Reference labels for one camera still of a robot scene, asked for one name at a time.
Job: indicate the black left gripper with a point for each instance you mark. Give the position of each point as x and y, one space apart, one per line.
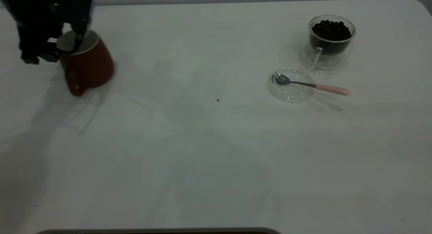
37 7

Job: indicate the red ceramic mug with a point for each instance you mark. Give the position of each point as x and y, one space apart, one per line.
89 67

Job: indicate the dark coffee beans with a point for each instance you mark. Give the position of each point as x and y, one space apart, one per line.
331 31

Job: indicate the small round glass dish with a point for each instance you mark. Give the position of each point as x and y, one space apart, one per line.
292 94

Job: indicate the clear glass saucer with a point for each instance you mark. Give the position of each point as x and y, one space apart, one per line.
339 63

